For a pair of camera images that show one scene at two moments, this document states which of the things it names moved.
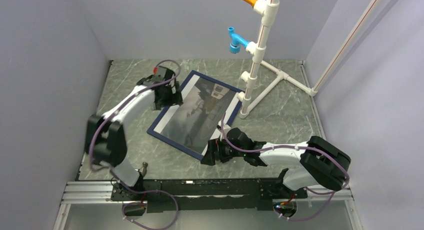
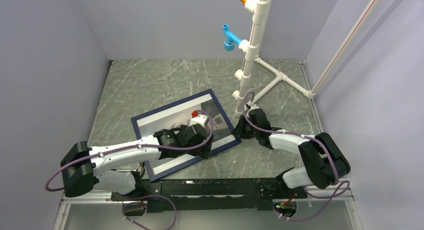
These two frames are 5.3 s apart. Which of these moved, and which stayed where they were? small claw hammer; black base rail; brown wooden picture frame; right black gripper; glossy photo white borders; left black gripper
Moved: left black gripper; right black gripper; glossy photo white borders; brown wooden picture frame
Stayed: small claw hammer; black base rail
